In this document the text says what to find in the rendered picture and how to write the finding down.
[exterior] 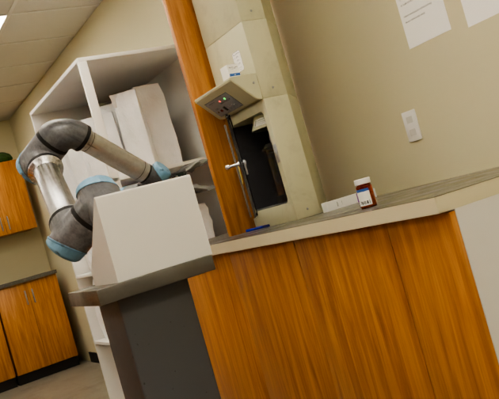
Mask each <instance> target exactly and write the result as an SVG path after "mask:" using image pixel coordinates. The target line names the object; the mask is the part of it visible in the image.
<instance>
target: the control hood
mask: <svg viewBox="0 0 499 399"><path fill-rule="evenodd" d="M225 92H226V93H228V94H229V95H231V96H232V97H233V98H234V99H236V100H237V101H239V102H240V103H242V104H243V106H241V107H239V108H236V109H235V110H234V111H232V112H229V113H228V114H227V115H228V116H229V115H230V116H232V115H234V114H235V113H237V112H239V111H241V110H243V109H244V108H247V107H248V106H250V105H252V104H254V103H256V102H257V101H259V100H261V99H262V98H263V97H262V94H261V89H260V86H259V83H258V80H257V76H256V74H255V73H254V74H245V75H241V76H236V77H231V78H228V79H227V80H226V81H224V82H222V83H221V84H219V85H217V86H216V87H215V88H213V89H211V90H210V91H208V92H206V93H205V94H204V95H202V96H201V97H199V98H197V99H196V100H195V102H196V104H198V105H199V106H200V107H202V108H203V109H205V110H206V111H208V112H210V113H211V114H212V115H213V116H215V117H216V118H218V119H219V120H225V116H222V117H221V116H219V115H217V114H216V113H215V112H213V111H212V110H211V109H209V108H208V107H206V106H205V104H207V103H208V102H210V101H212V100H214V99H215V98H217V97H218V96H220V95H221V94H223V93H225Z"/></svg>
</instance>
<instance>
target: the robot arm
mask: <svg viewBox="0 0 499 399"><path fill-rule="evenodd" d="M70 149H72V150H75V151H77V152H79V151H83V152H85V153H86V154H88V155H90V156H92V157H94V158H96V159H97V160H99V161H101V162H104V163H105V164H106V165H109V166H111V167H113V168H114V169H116V170H118V171H120V172H122V173H123V174H125V175H127V176H129V177H130V178H132V179H134V180H136V181H138V183H137V184H132V185H128V186H124V187H123V188H120V187H119V186H118V184H116V183H115V182H114V180H113V179H112V178H110V177H108V176H105V175H95V176H93V177H88V178H86V179H85V180H83V181H82V182H81V183H80V184H79V185H78V187H77V188H76V191H75V193H76V199H77V201H76V202H75V200H74V197H73V196H72V194H71V192H70V189H69V187H68V185H67V183H66V181H65V179H64V176H63V163H62V159H63V158H64V156H65V155H66V154H67V152H68V151H69V150H70ZM206 161H208V159H201V160H198V161H194V162H192V163H189V164H186V165H183V166H182V167H181V168H180V169H179V170H178V171H176V172H175V173H171V172H170V170H169V169H168V168H167V167H166V166H165V165H163V164H162V163H161V162H158V161H156V162H155V163H154V164H152V165H151V164H149V163H147V162H145V161H144V160H142V159H140V158H138V157H136V156H135V155H134V154H131V153H129V152H128V151H126V150H124V149H123V148H121V147H119V146H117V145H116V144H114V143H113V142H110V141H108V140H107V139H105V138H103V137H102V136H100V135H98V134H97V133H95V132H93V131H92V127H91V126H89V125H87V124H86V123H83V122H81V121H78V120H73V119H55V120H50V121H48V122H47V123H45V124H43V125H42V126H41V127H40V129H39V131H38V132H37V133H36V134H35V135H34V137H33V138H32V140H31V141H30V142H29V144H28V145H27V147H26V148H25V149H24V150H23V151H22V152H21V153H20V154H19V157H18V159H17V160H16V168H17V171H18V172H19V173H20V175H22V177H23V178H24V179H25V180H27V181H28V182H29V183H31V184H36V185H37V186H38V189H39V190H40V194H41V195H42V198H43V200H44V203H45V205H46V208H47V209H48V213H49V215H50V218H49V221H48V225H49V229H50V231H51V234H50V235H49V236H48V238H47V240H46V244H47V246H48V248H49V249H50V250H51V251H52V252H53V253H55V254H56V255H57V256H59V257H61V258H63V259H64V260H68V261H71V262H78V261H80V260H81V259H82V258H83V257H84V256H85V255H86V254H87V253H88V252H89V250H90V249H91V248H92V240H93V198H94V197H98V196H103V195H107V194H110V193H114V192H119V191H123V190H127V189H130V188H136V187H139V186H143V185H146V184H152V183H155V182H159V181H165V180H168V179H172V178H175V177H181V176H184V175H187V174H186V173H187V172H190V173H192V172H193V171H194V170H195V168H196V167H199V166H200V165H201V164H204V163H205V162H206ZM170 175H172V178H169V177H170ZM193 187H194V191H195V193H196V194H197V193H200V192H206V191H209V190H212V189H213V188H215V186H211V185H210V186H205V185H204V186H199V185H198V184H194V185H193Z"/></svg>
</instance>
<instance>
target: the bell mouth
mask: <svg viewBox="0 0 499 399"><path fill-rule="evenodd" d="M267 130H268V128H267V125H266V122H265V117H264V114H260V115H258V116H255V117H254V118H253V129H252V133H258V132H262V131H267Z"/></svg>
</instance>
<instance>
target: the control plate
mask: <svg viewBox="0 0 499 399"><path fill-rule="evenodd" d="M223 98H226V100H225V99H223ZM219 101H221V102H219ZM233 102H234V103H235V104H233ZM230 104H232V105H231V106H230ZM205 106H206V107H208V108H209V109H211V110H212V111H213V112H215V113H216V114H217V115H219V116H221V117H222V116H225V114H228V113H229V112H232V111H234V110H235V109H236V108H239V107H241V106H243V104H242V103H240V102H239V101H237V100H236V99H234V98H233V97H232V96H231V95H229V94H228V93H226V92H225V93H223V94H221V95H220V96H218V97H217V98H215V99H214V100H212V101H210V102H208V103H207V104H205ZM223 106H225V107H226V108H228V107H227V106H230V107H229V108H228V109H229V110H228V111H227V110H226V109H224V108H223ZM220 109H222V110H223V112H221V111H220ZM218 112H220V113H218Z"/></svg>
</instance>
